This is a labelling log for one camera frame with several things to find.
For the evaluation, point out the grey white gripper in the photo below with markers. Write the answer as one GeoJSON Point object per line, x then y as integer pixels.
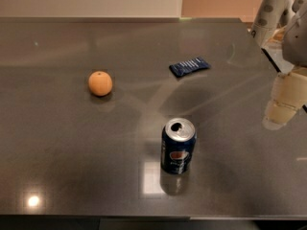
{"type": "Point", "coordinates": [295, 47]}

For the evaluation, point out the blue pepsi can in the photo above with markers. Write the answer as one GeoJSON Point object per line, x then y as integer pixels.
{"type": "Point", "coordinates": [179, 137]}

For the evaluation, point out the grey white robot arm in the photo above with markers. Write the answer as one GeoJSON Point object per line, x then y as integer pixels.
{"type": "Point", "coordinates": [283, 24]}

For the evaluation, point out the blue rxbar blueberry wrapper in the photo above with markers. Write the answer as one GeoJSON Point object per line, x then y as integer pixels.
{"type": "Point", "coordinates": [187, 67]}

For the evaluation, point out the orange fruit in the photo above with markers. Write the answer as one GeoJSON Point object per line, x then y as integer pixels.
{"type": "Point", "coordinates": [100, 83]}

